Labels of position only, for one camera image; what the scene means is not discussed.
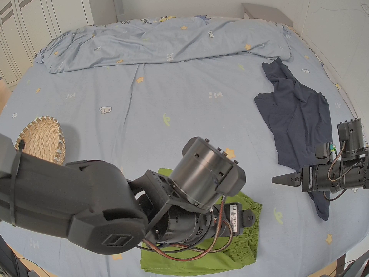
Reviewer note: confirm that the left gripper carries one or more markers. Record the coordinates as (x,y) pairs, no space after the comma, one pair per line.
(235,218)

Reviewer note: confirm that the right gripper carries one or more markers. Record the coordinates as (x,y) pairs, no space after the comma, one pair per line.
(320,180)

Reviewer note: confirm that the green shorts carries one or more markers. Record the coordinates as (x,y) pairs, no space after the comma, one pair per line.
(201,265)

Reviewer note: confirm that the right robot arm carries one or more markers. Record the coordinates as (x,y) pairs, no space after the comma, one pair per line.
(350,137)

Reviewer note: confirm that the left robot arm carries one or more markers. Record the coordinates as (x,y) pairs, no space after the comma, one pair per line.
(72,198)

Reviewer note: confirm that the dark blue garment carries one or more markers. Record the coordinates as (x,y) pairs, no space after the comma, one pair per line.
(297,120)

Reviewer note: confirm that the bed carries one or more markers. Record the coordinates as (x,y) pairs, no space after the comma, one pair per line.
(173,97)

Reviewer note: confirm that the round woven basket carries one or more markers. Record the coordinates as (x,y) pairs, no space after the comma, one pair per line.
(40,137)

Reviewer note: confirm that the grey bedside table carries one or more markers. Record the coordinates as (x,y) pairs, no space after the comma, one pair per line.
(265,11)

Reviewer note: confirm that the pale blue quilt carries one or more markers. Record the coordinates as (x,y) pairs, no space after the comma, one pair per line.
(173,39)

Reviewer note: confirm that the white wardrobe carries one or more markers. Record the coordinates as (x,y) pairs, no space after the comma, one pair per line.
(28,24)

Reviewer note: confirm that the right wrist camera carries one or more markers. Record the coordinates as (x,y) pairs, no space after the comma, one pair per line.
(322,151)

